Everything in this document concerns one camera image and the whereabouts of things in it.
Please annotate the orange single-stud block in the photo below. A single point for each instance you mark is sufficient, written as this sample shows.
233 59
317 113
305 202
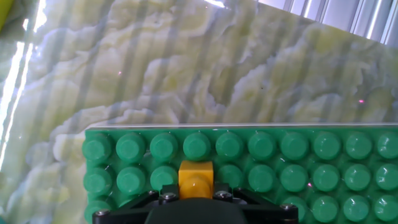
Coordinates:
196 179

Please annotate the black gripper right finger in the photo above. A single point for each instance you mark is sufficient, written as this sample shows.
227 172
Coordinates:
267 212

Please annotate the green studded baseplate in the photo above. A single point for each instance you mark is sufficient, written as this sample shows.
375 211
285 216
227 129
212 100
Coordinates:
295 161

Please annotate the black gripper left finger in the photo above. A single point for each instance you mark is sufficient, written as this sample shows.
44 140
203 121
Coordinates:
130 208

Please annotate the green marble pattern mat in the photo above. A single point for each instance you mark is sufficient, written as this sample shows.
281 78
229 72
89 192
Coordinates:
155 62

